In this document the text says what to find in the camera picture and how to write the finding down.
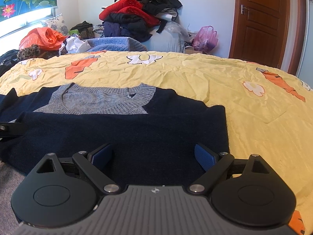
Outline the grey navy knit sweater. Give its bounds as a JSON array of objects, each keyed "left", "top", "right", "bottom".
[{"left": 1, "top": 83, "right": 229, "bottom": 186}]

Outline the dark floral garment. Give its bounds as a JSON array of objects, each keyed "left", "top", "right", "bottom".
[{"left": 0, "top": 49, "right": 19, "bottom": 76}]

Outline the yellow cartoon print bedspread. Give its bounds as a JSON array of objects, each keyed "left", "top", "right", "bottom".
[{"left": 1, "top": 51, "right": 312, "bottom": 234}]

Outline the leopard print cloth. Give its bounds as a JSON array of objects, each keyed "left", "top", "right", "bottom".
[{"left": 17, "top": 44, "right": 41, "bottom": 61}]

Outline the orange plastic bag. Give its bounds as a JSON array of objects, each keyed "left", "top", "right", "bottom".
[{"left": 19, "top": 27, "right": 67, "bottom": 51}]

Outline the white crumpled plastic bag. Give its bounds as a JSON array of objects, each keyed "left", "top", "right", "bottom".
[{"left": 59, "top": 35, "right": 91, "bottom": 55}]

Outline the floral patterned pillow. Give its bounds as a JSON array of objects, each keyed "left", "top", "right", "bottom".
[{"left": 41, "top": 14, "right": 69, "bottom": 36}]

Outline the blue knit blanket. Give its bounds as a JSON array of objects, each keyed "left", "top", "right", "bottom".
[{"left": 87, "top": 37, "right": 147, "bottom": 52}]

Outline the pink plastic bag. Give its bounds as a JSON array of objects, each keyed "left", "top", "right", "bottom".
[{"left": 192, "top": 25, "right": 218, "bottom": 54}]

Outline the dark navy jacket on pile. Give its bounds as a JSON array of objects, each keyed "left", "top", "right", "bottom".
[{"left": 102, "top": 13, "right": 152, "bottom": 42}]

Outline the brown wooden door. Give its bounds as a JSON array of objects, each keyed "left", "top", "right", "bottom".
[{"left": 229, "top": 0, "right": 308, "bottom": 75}]

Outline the clear plastic bag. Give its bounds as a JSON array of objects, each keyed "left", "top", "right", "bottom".
[{"left": 165, "top": 21, "right": 190, "bottom": 42}]

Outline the red garment on pile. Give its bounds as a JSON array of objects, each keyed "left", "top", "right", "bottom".
[{"left": 99, "top": 0, "right": 160, "bottom": 28}]

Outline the silver door handle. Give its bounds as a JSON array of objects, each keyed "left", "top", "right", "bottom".
[{"left": 240, "top": 4, "right": 250, "bottom": 15}]

